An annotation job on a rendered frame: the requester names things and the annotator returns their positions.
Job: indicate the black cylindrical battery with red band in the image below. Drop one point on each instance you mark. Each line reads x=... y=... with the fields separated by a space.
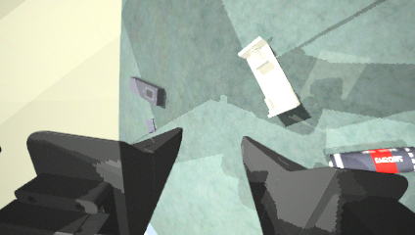
x=392 y=160

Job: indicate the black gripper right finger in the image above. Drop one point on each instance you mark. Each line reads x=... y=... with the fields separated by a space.
x=289 y=198

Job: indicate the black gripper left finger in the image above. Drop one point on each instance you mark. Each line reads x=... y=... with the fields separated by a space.
x=138 y=172

